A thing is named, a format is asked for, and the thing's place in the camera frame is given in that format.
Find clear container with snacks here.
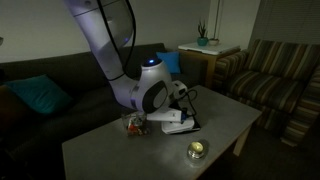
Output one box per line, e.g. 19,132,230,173
121,111,151,137

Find wooden side table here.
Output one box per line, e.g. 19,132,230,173
178,41,241,89

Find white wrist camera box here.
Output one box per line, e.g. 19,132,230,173
146,108,183,123

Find white board on side table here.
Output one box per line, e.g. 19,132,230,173
178,41,241,56

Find teal throw pillow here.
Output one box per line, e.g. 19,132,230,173
4,74,73,115

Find dark patterned fabric sofa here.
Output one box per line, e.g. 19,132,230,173
0,42,214,180

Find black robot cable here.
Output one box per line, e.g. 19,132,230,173
96,0,137,82

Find striped armchair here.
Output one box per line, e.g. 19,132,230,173
213,39,320,148

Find blue throw pillow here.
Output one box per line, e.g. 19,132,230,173
155,50,182,75

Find glass jar candle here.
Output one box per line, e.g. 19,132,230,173
186,140,206,159

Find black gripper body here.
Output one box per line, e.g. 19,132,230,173
168,99,190,125

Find window blinds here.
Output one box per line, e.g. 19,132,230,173
249,0,320,46

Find teal plant pot with stems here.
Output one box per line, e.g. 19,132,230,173
196,19,210,47

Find small white pot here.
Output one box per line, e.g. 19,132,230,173
208,0,223,46

